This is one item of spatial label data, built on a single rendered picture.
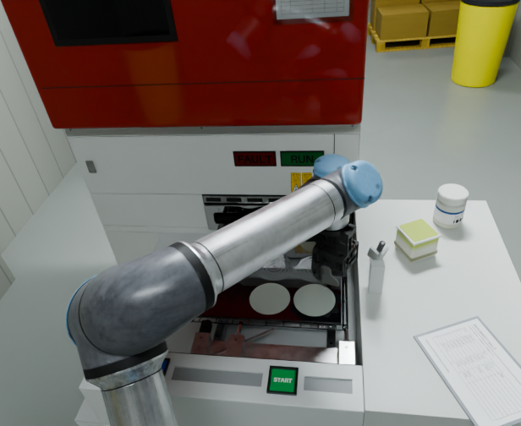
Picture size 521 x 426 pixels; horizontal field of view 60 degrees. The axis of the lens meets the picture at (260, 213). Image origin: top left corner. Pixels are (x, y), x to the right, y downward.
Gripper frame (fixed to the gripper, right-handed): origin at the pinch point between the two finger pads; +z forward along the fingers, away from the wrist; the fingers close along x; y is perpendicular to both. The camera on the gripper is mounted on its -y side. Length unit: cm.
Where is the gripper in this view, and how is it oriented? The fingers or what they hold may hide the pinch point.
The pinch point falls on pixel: (323, 281)
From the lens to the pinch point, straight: 113.1
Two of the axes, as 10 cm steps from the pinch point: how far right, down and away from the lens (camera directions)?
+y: 7.9, 3.2, -5.2
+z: 0.9, 7.8, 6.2
